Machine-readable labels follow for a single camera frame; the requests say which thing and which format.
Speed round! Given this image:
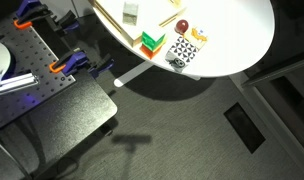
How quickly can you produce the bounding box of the grey cube block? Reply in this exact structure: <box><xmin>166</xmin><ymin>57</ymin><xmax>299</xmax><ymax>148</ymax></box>
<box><xmin>122</xmin><ymin>1</ymin><xmax>139</xmax><ymax>26</ymax></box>

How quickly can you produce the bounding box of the blue orange clamp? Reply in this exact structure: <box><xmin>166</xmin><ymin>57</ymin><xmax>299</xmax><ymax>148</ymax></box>
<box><xmin>49</xmin><ymin>48</ymin><xmax>114</xmax><ymax>79</ymax></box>
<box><xmin>13</xmin><ymin>0</ymin><xmax>81</xmax><ymax>35</ymax></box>

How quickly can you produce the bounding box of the black cart shelf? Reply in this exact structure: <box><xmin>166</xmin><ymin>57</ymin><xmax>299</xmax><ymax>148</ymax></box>
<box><xmin>0</xmin><ymin>71</ymin><xmax>117</xmax><ymax>180</ymax></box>

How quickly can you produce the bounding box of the orange patterned card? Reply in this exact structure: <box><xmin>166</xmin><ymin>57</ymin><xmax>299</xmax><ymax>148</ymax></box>
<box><xmin>184</xmin><ymin>27</ymin><xmax>208</xmax><ymax>49</ymax></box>

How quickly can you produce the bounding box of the black white patterned box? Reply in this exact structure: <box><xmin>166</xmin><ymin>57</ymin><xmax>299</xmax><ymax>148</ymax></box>
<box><xmin>165</xmin><ymin>36</ymin><xmax>198</xmax><ymax>68</ymax></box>

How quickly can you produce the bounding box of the wooden tray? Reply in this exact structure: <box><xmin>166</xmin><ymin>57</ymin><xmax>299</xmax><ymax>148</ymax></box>
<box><xmin>89</xmin><ymin>0</ymin><xmax>186</xmax><ymax>47</ymax></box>

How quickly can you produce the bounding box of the green block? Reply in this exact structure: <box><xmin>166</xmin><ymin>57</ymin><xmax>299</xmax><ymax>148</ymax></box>
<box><xmin>141</xmin><ymin>31</ymin><xmax>165</xmax><ymax>51</ymax></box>

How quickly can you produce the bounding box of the white table leg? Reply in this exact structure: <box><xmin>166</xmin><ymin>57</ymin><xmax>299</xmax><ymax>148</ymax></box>
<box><xmin>114</xmin><ymin>61</ymin><xmax>201</xmax><ymax>87</ymax></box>

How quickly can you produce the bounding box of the black perforated breadboard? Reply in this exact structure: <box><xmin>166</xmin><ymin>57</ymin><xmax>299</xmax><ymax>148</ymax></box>
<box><xmin>0</xmin><ymin>13</ymin><xmax>75</xmax><ymax>129</ymax></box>

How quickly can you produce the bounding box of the lower blue orange clamp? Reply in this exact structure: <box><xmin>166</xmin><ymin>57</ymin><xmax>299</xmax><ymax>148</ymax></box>
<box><xmin>49</xmin><ymin>48</ymin><xmax>114</xmax><ymax>79</ymax></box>

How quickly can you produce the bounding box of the upper blue orange clamp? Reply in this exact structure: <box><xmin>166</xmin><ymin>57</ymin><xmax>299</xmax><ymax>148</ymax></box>
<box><xmin>13</xmin><ymin>0</ymin><xmax>81</xmax><ymax>35</ymax></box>

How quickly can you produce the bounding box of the red ball toy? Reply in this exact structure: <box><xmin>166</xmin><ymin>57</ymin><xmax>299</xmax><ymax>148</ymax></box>
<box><xmin>175</xmin><ymin>19</ymin><xmax>189</xmax><ymax>34</ymax></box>

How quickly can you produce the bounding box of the round white table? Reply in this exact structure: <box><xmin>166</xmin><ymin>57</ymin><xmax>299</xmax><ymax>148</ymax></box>
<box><xmin>89</xmin><ymin>0</ymin><xmax>276</xmax><ymax>79</ymax></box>

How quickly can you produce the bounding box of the black floor hatch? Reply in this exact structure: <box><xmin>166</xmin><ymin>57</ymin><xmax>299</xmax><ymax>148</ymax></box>
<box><xmin>224</xmin><ymin>103</ymin><xmax>265</xmax><ymax>154</ymax></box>

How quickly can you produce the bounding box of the orange block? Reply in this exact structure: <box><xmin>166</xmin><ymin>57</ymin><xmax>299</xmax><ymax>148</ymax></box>
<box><xmin>140</xmin><ymin>42</ymin><xmax>165</xmax><ymax>59</ymax></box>

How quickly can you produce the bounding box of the aluminium extrusion rail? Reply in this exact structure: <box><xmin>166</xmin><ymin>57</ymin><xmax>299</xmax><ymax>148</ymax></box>
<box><xmin>0</xmin><ymin>73</ymin><xmax>39</xmax><ymax>95</ymax></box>

